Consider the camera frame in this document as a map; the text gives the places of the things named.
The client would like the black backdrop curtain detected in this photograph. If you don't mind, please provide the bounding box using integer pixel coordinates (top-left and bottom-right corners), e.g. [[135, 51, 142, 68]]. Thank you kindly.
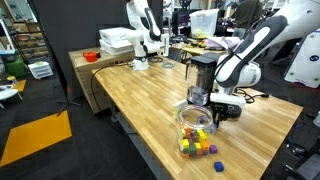
[[28, 0, 164, 101]]

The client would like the storage shelf with items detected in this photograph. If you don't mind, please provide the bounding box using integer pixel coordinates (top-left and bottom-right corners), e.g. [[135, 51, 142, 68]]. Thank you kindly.
[[11, 21, 52, 66]]

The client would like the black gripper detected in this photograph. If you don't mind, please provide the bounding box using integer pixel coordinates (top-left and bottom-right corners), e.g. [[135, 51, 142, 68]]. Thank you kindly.
[[211, 102, 236, 130]]

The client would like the small white printed card box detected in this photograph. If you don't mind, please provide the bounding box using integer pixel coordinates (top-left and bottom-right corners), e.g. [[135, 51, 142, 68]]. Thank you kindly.
[[173, 98, 190, 120]]

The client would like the black coffee maker power cord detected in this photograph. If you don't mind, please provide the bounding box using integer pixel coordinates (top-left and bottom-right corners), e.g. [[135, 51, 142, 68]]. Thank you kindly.
[[234, 87, 272, 104]]

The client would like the black tripod stand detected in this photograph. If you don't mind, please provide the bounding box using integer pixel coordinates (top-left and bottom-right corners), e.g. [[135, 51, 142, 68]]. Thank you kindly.
[[55, 84, 83, 117]]

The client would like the yellow-green wooden cube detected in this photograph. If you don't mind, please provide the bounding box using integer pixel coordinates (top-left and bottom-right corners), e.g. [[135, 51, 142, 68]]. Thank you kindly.
[[197, 131, 208, 142]]

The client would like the grey tape roll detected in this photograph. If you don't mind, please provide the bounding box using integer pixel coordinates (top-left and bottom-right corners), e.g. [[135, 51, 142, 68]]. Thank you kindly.
[[161, 60, 176, 70]]

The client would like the small orange floor mat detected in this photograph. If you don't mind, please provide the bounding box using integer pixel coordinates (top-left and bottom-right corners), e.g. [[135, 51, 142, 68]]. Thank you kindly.
[[13, 79, 27, 93]]

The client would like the white cardboard box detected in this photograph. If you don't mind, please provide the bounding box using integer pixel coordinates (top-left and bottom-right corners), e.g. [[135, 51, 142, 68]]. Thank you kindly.
[[98, 27, 133, 46], [99, 39, 135, 56]]

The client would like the wooden desk with white frame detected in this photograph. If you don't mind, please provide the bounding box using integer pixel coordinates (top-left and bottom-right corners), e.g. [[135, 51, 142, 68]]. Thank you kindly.
[[170, 39, 242, 58]]

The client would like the green storage bin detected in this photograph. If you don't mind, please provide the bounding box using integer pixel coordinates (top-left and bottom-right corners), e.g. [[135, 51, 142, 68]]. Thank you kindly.
[[3, 56, 30, 80]]

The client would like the black Keurig coffee maker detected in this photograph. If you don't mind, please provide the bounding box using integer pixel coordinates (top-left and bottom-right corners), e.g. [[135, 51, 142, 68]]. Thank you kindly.
[[184, 52, 244, 119]]

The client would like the blue masking tape roll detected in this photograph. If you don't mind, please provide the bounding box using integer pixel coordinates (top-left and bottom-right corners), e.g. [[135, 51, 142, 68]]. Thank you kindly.
[[197, 114, 218, 135]]

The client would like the standing person in dark shirt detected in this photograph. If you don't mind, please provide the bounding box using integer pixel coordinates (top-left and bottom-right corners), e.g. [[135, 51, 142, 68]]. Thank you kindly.
[[231, 0, 265, 40]]

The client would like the translucent plastic storage bin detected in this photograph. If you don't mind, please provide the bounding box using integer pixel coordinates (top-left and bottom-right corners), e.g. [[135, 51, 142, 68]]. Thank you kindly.
[[188, 8, 220, 40]]

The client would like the large orange floor mat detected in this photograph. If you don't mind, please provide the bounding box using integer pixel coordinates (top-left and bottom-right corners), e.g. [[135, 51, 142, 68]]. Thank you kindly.
[[0, 110, 73, 168]]

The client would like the blue wooden cube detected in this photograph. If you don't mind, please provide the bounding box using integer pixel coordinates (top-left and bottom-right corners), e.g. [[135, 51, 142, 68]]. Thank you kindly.
[[213, 161, 225, 173]]

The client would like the clear plastic jar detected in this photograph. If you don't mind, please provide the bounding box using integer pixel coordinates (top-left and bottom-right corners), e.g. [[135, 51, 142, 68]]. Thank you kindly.
[[176, 105, 218, 160]]

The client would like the black hanging cable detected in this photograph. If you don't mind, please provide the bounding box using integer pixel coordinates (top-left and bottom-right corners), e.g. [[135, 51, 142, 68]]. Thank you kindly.
[[90, 62, 135, 115]]

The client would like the white plastic drawer unit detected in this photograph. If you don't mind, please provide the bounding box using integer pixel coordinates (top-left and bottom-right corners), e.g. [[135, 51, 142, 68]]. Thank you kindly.
[[27, 61, 54, 80]]

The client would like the lavender cloth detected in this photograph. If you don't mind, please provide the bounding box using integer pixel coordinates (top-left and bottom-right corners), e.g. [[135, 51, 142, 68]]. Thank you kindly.
[[204, 35, 242, 51]]

